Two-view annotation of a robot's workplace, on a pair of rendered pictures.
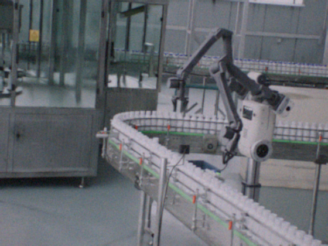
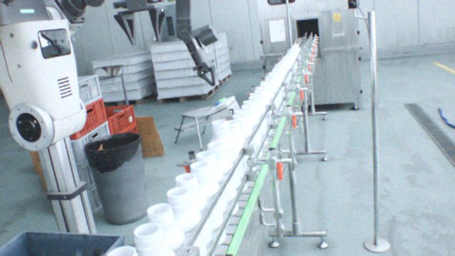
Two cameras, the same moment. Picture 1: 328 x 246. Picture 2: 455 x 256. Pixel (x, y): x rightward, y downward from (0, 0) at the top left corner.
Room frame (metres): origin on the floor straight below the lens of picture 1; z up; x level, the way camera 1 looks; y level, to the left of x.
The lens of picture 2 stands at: (5.43, 0.63, 1.42)
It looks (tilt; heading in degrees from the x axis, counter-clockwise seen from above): 15 degrees down; 218
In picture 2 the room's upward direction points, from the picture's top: 7 degrees counter-clockwise
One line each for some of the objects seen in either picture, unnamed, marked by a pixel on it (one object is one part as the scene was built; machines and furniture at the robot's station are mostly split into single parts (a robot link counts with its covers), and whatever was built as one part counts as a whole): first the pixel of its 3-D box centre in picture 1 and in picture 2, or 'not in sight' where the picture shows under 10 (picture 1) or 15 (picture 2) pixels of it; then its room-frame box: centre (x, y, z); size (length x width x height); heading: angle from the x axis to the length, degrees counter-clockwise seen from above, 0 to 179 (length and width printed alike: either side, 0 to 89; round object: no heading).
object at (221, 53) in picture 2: not in sight; (204, 59); (-2.03, -5.63, 0.59); 1.25 x 1.03 x 1.17; 24
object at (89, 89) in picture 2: not in sight; (65, 94); (3.64, -2.48, 1.00); 0.61 x 0.41 x 0.22; 30
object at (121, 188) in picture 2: not in sight; (120, 178); (3.68, -1.88, 0.32); 0.45 x 0.45 x 0.64
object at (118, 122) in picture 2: not in sight; (106, 122); (3.03, -2.85, 0.55); 0.61 x 0.41 x 0.22; 25
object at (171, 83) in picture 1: (176, 79); not in sight; (4.79, -0.02, 1.61); 0.12 x 0.09 x 0.12; 114
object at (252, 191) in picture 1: (248, 210); (79, 237); (4.80, -0.60, 0.74); 0.11 x 0.11 x 0.40; 22
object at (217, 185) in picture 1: (217, 195); (277, 87); (3.82, -0.30, 1.08); 0.06 x 0.06 x 0.17
